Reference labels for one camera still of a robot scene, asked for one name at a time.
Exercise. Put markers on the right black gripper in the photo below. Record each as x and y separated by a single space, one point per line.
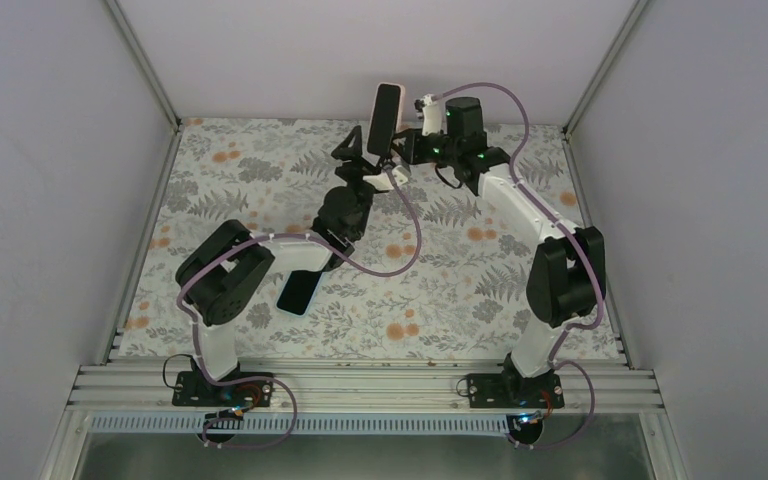
411 152

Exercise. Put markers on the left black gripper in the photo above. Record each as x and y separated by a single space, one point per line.
360 166

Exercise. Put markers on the black phone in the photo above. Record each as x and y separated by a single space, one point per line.
298 292
385 118

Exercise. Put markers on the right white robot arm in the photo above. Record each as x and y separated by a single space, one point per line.
565 287

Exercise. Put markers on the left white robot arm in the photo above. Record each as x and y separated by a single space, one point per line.
221 276

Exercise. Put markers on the black phone in blue case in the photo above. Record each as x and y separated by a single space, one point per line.
298 292

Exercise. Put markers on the floral patterned table mat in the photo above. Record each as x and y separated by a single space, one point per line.
439 273

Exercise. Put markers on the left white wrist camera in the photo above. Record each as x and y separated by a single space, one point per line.
388 179

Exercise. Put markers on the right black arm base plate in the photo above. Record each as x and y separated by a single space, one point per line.
510 391

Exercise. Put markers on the aluminium mounting rail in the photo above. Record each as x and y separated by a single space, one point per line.
383 387

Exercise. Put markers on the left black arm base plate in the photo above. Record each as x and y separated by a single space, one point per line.
247 389

